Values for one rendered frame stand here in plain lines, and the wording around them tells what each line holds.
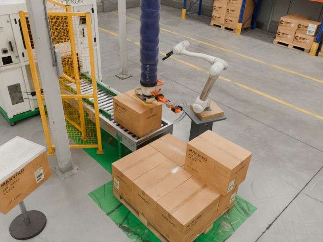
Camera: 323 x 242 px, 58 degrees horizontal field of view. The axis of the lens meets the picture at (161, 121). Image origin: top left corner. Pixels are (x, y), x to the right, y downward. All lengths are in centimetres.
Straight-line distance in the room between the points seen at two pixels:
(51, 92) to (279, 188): 327
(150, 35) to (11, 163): 196
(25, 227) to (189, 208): 190
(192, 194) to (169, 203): 29
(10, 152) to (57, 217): 107
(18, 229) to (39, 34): 218
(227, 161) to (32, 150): 200
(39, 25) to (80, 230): 230
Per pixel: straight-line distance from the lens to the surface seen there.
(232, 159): 316
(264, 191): 433
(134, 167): 353
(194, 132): 440
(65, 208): 393
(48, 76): 358
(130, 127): 406
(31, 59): 403
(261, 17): 1227
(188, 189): 330
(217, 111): 419
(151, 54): 348
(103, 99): 494
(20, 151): 322
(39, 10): 338
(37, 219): 388
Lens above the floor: 290
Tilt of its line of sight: 33 degrees down
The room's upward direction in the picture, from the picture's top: 3 degrees clockwise
